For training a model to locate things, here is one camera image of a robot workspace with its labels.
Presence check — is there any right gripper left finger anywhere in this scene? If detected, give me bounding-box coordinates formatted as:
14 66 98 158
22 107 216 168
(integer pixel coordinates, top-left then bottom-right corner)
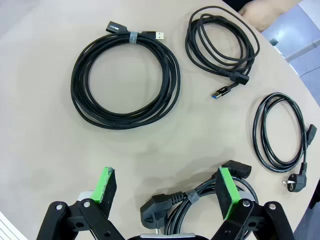
36 166 121 240

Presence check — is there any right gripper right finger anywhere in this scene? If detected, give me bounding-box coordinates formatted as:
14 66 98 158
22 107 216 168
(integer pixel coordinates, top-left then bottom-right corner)
211 166 296 240

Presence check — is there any thick black power cable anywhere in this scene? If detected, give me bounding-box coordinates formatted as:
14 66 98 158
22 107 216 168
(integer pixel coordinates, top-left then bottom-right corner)
139 159 260 237

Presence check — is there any thin black power cable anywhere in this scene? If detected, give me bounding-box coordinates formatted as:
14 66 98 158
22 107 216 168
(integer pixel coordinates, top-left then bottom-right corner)
252 92 318 193

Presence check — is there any black USB cable gold plug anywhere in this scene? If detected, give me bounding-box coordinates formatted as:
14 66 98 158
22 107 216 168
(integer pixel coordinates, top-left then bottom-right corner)
70 21 181 130

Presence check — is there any black USB cable blue plug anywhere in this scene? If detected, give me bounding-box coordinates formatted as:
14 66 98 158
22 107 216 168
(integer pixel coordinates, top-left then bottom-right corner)
184 6 261 101

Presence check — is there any person's right hand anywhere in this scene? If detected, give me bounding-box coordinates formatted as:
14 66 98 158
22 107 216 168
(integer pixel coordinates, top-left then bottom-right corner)
237 0 277 33

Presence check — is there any white ribbed panel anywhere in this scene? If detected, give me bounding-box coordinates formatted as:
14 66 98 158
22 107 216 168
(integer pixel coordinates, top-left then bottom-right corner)
0 211 26 240

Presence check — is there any person in black t-shirt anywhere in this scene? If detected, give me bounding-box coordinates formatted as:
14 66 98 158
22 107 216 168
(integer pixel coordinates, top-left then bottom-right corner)
221 0 251 7

